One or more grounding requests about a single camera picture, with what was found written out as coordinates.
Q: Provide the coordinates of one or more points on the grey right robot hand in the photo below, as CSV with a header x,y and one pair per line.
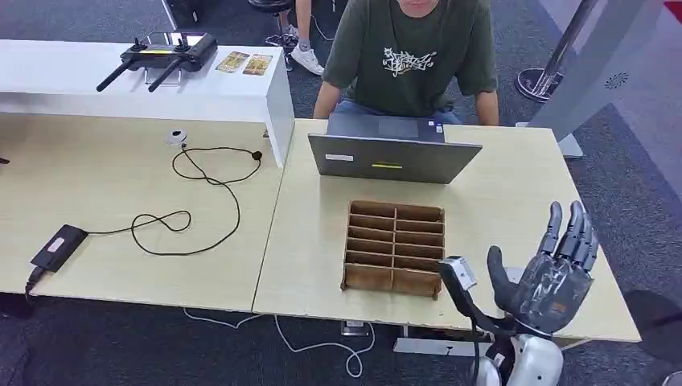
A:
x,y
554,290

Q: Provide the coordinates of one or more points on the yellow printed card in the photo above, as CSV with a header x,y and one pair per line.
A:
x,y
258,64
233,62

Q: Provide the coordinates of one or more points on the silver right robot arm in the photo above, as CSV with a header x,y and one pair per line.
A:
x,y
535,365

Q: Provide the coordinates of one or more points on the white desk foot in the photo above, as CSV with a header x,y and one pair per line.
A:
x,y
431,347

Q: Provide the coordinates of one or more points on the wooden card sorting box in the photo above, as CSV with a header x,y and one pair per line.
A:
x,y
394,250

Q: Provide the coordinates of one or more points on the floor power socket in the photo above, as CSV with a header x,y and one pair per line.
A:
x,y
355,328

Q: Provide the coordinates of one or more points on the chrome stanchion pole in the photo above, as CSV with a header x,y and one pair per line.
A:
x,y
541,82

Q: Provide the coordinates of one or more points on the grey laptop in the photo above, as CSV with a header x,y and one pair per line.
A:
x,y
391,159

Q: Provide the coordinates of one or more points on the grey sign board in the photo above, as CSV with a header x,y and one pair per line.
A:
x,y
596,64

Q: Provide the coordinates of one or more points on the person in background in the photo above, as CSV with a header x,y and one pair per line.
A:
x,y
308,56

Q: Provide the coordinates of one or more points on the black stool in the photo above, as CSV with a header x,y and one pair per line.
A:
x,y
279,38

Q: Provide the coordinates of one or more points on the small white round device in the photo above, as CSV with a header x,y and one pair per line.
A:
x,y
176,137

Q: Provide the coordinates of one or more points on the black remote controller with antennas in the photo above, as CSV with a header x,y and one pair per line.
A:
x,y
170,53

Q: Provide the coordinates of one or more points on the silver metal stand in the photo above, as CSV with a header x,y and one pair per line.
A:
x,y
171,38

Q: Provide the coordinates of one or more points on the black box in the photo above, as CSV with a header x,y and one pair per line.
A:
x,y
184,11

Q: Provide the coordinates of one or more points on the white desk shelf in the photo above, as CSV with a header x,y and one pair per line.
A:
x,y
133,90

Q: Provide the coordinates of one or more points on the black power adapter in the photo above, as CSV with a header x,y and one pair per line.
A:
x,y
58,248

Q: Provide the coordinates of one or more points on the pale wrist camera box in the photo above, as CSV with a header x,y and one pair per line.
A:
x,y
459,273

